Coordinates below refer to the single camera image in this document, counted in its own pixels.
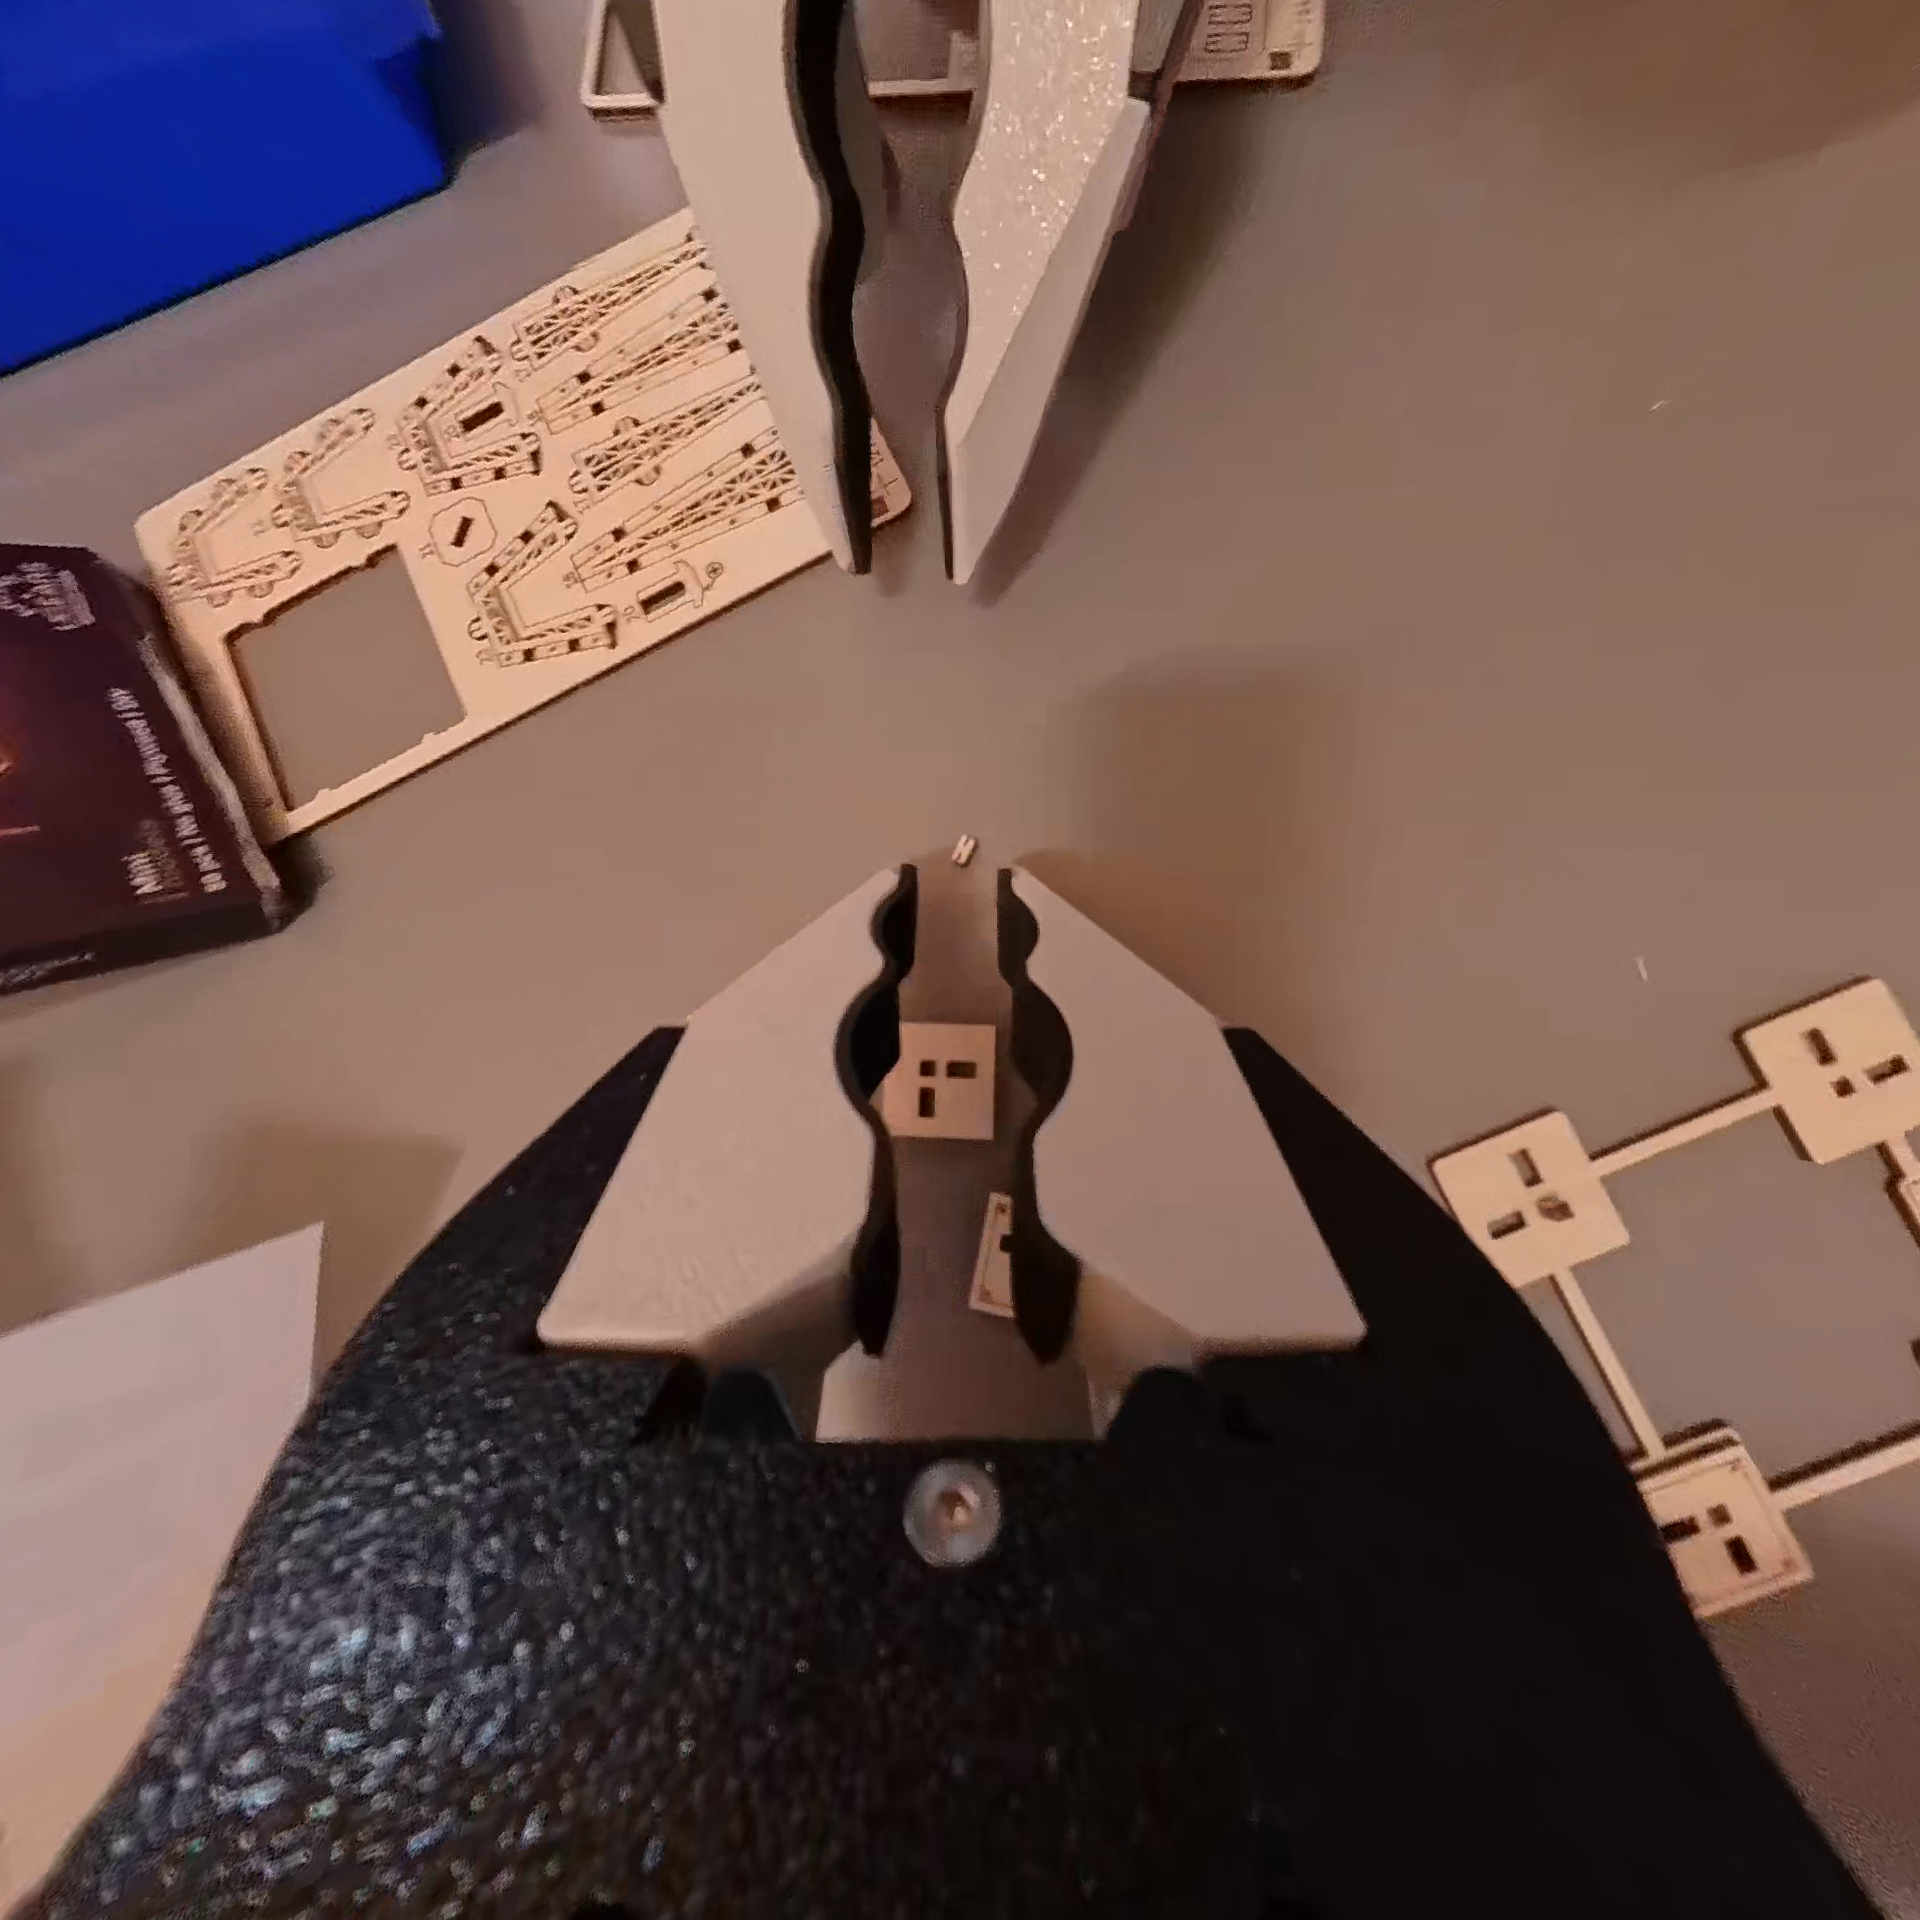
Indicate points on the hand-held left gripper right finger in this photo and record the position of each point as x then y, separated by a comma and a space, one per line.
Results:
1186, 1200

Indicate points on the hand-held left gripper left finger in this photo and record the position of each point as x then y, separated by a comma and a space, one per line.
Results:
707, 1200

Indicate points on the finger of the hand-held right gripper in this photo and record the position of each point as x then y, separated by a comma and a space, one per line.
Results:
1050, 271
737, 198

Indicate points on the small square wooden puzzle piece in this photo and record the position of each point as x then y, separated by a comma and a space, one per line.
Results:
977, 1114

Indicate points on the narrow wooden puzzle piece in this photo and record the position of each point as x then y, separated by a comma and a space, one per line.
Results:
992, 1247

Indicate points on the wooden puzzle sheet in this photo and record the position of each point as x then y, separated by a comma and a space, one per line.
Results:
1277, 45

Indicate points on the wooden puzzle sheet tower parts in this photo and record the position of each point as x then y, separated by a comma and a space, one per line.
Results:
376, 494

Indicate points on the blue plastic box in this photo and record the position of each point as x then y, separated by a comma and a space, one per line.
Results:
196, 137

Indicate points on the white paper sheet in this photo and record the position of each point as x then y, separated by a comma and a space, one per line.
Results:
137, 1499

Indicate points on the dark purple puzzle box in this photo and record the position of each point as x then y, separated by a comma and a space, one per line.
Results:
105, 782

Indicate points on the wooden frame with square pieces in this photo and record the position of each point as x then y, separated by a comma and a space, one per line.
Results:
1530, 1200

